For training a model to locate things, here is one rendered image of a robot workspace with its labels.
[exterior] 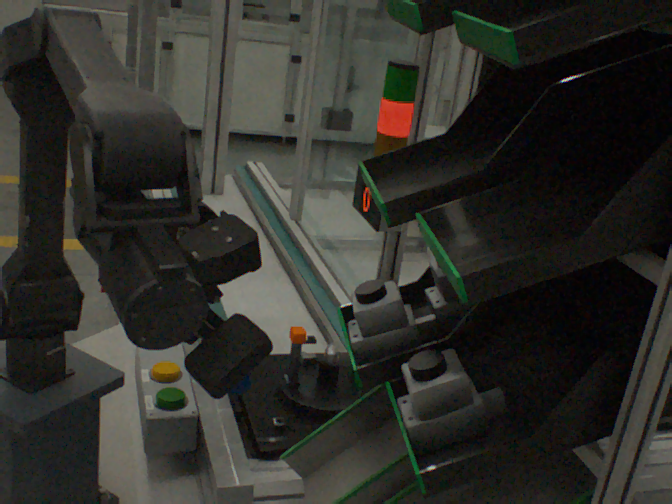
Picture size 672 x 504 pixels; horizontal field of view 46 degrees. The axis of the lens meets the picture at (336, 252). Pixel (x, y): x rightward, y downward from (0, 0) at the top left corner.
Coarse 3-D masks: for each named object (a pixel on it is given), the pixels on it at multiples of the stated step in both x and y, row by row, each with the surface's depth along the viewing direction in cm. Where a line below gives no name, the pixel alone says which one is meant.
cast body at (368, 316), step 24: (360, 288) 74; (384, 288) 73; (360, 312) 72; (384, 312) 72; (408, 312) 75; (360, 336) 74; (384, 336) 73; (408, 336) 74; (432, 336) 76; (360, 360) 74
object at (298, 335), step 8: (296, 328) 106; (304, 328) 107; (296, 336) 105; (304, 336) 106; (312, 336) 108; (296, 344) 106; (296, 352) 107; (296, 360) 107; (296, 368) 108; (296, 376) 108
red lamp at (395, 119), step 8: (384, 104) 117; (392, 104) 116; (400, 104) 116; (408, 104) 116; (384, 112) 117; (392, 112) 116; (400, 112) 116; (408, 112) 117; (384, 120) 117; (392, 120) 117; (400, 120) 117; (408, 120) 117; (384, 128) 118; (392, 128) 117; (400, 128) 117; (408, 128) 118; (400, 136) 118
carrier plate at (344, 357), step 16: (256, 368) 116; (272, 368) 116; (256, 384) 112; (272, 384) 112; (240, 400) 109; (256, 400) 108; (272, 400) 108; (256, 416) 104; (272, 416) 105; (288, 416) 105; (256, 432) 101; (272, 432) 101; (288, 432) 102; (304, 432) 102; (256, 448) 99; (272, 448) 98; (288, 448) 99
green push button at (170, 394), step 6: (162, 390) 107; (168, 390) 107; (174, 390) 107; (180, 390) 107; (156, 396) 105; (162, 396) 105; (168, 396) 105; (174, 396) 106; (180, 396) 106; (156, 402) 106; (162, 402) 104; (168, 402) 104; (174, 402) 105; (180, 402) 105
